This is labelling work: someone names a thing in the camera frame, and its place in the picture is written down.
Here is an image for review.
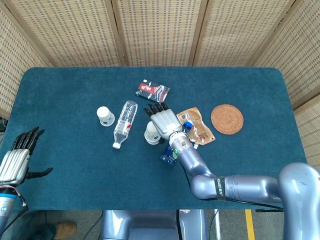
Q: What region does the black red card box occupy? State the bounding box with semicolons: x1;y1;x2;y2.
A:
135;79;172;104

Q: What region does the woven wooden folding screen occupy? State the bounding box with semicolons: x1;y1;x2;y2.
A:
0;0;320;165

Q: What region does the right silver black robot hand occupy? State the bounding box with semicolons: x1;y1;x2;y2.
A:
143;102;185;144

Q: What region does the paper cup green flower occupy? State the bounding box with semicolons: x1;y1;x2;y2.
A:
144;136;161;146

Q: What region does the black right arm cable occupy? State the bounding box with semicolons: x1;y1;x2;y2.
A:
224;198;285;210

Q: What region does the brown shoe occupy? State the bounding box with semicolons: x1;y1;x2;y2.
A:
54;221;78;240

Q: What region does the black velcro strap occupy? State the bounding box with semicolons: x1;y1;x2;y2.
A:
214;176;226;201

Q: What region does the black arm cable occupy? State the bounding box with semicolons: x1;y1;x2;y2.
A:
224;198;285;210
0;187;29;233

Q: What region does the white table leg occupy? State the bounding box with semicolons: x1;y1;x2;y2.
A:
212;209;221;240

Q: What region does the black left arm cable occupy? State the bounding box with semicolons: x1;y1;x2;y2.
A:
0;187;29;233

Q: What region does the paper cup blue outlined flower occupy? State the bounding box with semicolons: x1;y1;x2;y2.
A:
96;106;116;127

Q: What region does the blue-grey robot torso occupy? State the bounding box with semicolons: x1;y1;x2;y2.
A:
99;209;208;240

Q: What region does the brown spout pouch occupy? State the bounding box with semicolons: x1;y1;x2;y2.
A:
176;106;216;150

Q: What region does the blue felt table cover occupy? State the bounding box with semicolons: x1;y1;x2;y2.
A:
0;66;315;211

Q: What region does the blue plastic drink bottle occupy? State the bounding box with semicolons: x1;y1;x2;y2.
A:
160;121;194;165

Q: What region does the clear plastic water bottle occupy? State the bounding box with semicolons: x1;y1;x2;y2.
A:
112;100;139;150

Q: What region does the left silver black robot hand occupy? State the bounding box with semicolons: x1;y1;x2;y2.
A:
0;126;54;187

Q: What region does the white yogurt bottle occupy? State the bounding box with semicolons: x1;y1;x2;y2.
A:
144;121;161;143

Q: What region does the round woven rattan coaster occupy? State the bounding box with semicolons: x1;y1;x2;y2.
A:
210;104;245;136

